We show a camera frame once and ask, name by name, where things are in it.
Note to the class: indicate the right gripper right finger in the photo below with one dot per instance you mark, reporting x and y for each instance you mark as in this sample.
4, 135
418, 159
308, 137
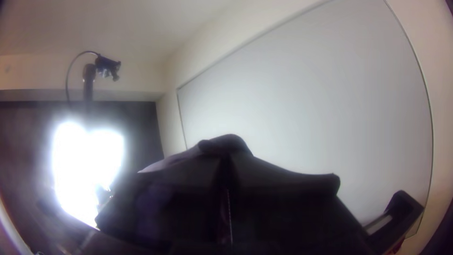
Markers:
255, 223

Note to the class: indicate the black camera pole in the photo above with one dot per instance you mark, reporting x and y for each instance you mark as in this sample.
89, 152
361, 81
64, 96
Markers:
88, 83

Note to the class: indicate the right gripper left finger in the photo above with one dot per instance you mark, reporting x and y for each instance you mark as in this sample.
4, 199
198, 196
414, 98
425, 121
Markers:
207, 219

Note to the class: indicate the small black overhead camera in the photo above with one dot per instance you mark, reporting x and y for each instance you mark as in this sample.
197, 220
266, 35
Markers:
108, 67

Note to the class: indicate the black t-shirt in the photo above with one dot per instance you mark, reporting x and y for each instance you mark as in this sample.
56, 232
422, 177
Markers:
223, 143

